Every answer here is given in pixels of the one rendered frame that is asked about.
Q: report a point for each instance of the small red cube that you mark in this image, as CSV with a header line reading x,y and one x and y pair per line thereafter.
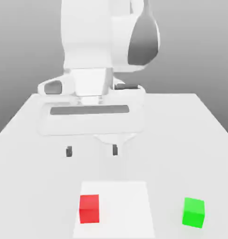
x,y
89,208

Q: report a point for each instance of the small green cube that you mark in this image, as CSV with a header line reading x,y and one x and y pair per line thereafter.
x,y
193,212

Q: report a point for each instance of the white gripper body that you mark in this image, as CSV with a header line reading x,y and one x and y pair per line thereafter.
x,y
87,123

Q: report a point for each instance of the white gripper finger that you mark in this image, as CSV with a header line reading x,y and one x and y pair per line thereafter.
x,y
115,150
69,151

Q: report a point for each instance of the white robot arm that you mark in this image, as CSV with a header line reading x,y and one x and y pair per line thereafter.
x,y
87,37

